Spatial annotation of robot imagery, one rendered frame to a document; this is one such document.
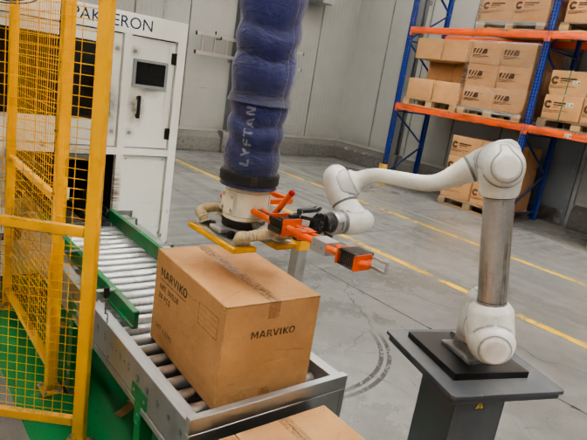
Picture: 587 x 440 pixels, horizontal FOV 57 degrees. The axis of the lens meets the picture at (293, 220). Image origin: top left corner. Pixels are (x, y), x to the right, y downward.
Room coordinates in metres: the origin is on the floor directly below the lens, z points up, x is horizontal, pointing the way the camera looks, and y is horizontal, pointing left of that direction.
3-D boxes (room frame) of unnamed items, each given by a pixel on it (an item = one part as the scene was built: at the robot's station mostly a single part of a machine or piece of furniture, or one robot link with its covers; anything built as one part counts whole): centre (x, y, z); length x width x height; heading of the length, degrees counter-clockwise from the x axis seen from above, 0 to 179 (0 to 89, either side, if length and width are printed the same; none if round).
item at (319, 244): (1.68, -0.11, 1.21); 0.07 x 0.07 x 0.04; 41
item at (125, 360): (2.44, 0.96, 0.50); 2.31 x 0.05 x 0.19; 40
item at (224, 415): (1.75, -0.03, 0.58); 0.70 x 0.03 x 0.06; 130
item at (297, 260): (2.51, -0.05, 0.50); 0.07 x 0.07 x 1.00; 40
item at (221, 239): (1.97, 0.26, 1.11); 0.34 x 0.10 x 0.05; 41
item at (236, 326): (2.03, 0.19, 0.75); 0.60 x 0.40 x 0.40; 37
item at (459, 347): (2.02, -0.77, 0.80); 0.22 x 0.18 x 0.06; 24
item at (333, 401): (1.75, -0.04, 0.47); 0.70 x 0.03 x 0.15; 130
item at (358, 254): (1.58, -0.20, 1.21); 0.08 x 0.07 x 0.05; 41
